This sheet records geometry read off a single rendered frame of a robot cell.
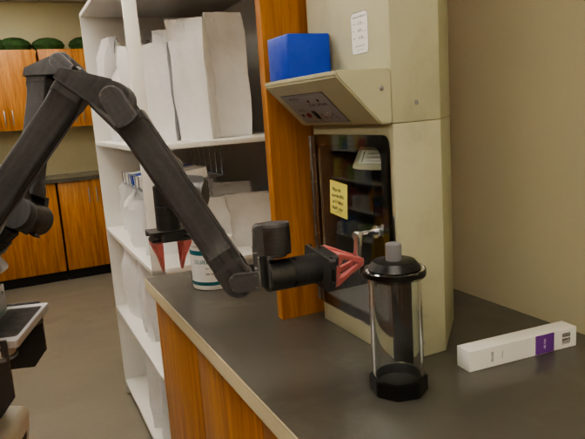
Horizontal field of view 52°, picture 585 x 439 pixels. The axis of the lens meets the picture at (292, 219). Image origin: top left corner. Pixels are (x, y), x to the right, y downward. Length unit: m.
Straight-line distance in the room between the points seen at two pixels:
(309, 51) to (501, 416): 0.78
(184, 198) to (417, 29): 0.52
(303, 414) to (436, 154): 0.54
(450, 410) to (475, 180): 0.72
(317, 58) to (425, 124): 0.28
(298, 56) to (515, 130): 0.55
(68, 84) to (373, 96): 0.52
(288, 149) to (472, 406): 0.71
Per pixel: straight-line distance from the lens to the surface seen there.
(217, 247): 1.07
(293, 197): 1.45
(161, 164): 1.07
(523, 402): 1.12
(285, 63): 1.27
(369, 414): 1.06
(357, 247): 1.17
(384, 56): 1.15
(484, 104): 1.58
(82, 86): 1.08
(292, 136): 1.44
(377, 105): 1.12
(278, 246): 1.08
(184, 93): 2.31
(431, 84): 1.19
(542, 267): 1.51
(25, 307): 1.54
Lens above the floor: 1.45
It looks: 10 degrees down
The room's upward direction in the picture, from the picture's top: 4 degrees counter-clockwise
